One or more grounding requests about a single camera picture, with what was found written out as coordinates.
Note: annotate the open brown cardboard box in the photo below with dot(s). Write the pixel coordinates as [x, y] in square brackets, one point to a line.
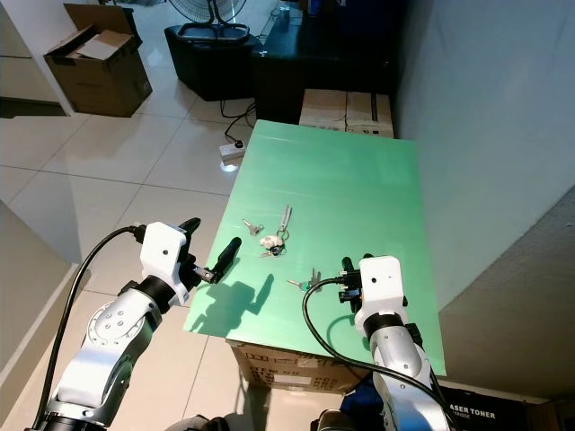
[103, 85]

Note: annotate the robot leg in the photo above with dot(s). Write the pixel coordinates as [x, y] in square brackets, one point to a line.
[331, 422]
[196, 425]

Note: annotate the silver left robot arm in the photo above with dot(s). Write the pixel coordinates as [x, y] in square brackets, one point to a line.
[94, 359]

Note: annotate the plain pale cardboard box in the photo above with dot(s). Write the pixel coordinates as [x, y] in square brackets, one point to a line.
[322, 109]

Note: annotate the small single silver key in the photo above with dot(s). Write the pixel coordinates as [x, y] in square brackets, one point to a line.
[252, 226]

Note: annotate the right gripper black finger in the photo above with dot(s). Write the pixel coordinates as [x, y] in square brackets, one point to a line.
[347, 266]
[365, 259]

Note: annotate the pale cardboard box black stripe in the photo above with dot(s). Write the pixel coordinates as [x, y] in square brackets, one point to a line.
[371, 114]

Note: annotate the black standing fan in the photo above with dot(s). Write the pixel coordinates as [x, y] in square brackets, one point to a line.
[216, 11]

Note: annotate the key bunch with white charm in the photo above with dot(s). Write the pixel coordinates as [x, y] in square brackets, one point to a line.
[269, 241]

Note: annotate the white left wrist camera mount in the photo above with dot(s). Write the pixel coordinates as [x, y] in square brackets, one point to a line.
[163, 256]

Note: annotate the black stool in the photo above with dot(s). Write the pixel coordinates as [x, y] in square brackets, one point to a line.
[207, 72]

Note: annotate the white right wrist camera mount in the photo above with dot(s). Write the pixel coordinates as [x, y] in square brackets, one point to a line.
[379, 283]

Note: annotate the robot left leg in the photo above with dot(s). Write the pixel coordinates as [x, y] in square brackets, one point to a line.
[196, 425]

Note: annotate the beige drawer cabinet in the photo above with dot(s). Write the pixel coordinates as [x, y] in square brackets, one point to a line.
[18, 81]

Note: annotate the printed cardboard box under table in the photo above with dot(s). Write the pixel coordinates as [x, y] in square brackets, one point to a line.
[278, 368]

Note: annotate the white power strip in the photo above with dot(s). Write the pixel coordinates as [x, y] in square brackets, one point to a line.
[231, 151]

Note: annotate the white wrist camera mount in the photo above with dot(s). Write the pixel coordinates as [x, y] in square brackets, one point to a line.
[379, 283]
[163, 256]

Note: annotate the silver keys with green tag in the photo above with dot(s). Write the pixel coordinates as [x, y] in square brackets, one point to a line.
[310, 281]

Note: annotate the robot right leg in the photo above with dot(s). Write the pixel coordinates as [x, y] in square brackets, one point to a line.
[331, 422]

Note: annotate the black glossy cabinet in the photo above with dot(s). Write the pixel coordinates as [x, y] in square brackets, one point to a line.
[332, 63]

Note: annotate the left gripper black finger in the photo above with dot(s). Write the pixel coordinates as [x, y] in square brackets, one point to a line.
[190, 225]
[226, 257]

